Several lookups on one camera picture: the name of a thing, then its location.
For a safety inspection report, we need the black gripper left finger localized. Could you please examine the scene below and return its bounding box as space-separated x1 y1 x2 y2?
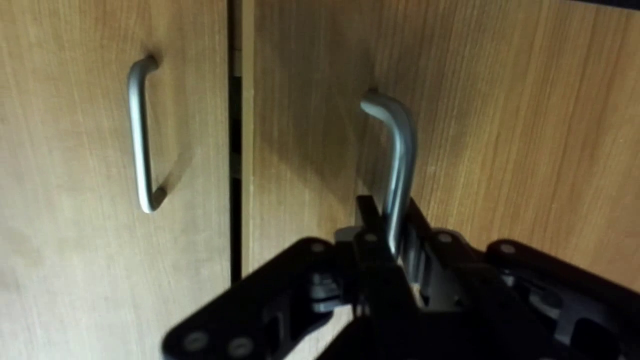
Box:
162 192 428 360

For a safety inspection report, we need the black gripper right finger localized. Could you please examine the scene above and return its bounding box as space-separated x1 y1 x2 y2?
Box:
398 199 640 360

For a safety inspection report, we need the wooden cupboard door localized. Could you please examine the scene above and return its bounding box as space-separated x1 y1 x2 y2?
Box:
237 0 640 360
0 0 235 360

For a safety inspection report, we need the silver cupboard door handle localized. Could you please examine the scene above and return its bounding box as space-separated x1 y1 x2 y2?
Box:
125 54 168 216
358 88 418 259

